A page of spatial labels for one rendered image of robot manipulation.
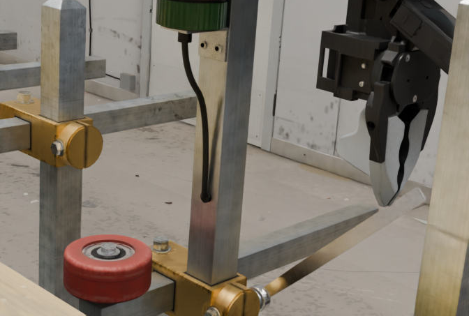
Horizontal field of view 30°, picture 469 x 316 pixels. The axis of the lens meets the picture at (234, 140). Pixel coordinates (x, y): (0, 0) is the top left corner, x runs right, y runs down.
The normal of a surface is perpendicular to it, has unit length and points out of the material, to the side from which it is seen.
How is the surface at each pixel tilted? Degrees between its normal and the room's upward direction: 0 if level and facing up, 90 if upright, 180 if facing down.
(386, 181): 115
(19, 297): 0
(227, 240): 90
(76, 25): 90
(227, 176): 90
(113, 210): 0
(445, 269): 90
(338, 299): 0
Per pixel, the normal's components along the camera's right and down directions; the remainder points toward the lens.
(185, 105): 0.72, 0.25
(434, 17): 0.42, -0.73
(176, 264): 0.07, -0.96
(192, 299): -0.69, 0.15
